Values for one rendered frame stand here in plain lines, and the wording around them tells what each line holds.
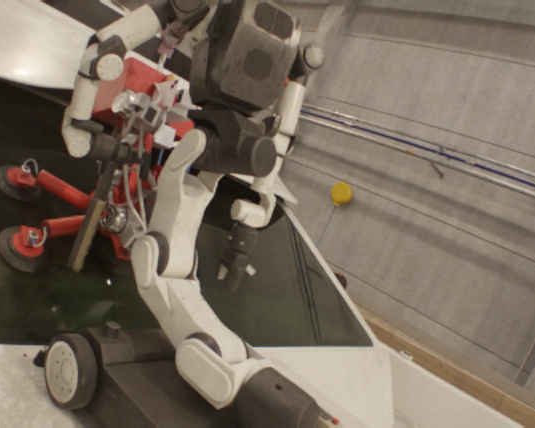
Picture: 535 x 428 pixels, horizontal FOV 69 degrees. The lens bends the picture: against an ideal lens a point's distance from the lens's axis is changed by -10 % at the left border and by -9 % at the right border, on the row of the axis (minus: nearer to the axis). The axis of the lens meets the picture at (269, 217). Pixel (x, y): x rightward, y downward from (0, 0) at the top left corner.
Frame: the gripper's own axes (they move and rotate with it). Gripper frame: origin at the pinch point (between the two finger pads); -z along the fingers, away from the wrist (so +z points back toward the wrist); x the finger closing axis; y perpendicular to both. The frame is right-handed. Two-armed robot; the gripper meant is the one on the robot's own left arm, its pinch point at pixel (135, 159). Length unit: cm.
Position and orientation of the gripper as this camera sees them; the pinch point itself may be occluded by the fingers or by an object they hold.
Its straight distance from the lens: 150.3
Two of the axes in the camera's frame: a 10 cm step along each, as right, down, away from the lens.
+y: 1.9, -9.7, 1.1
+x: 7.7, 0.8, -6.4
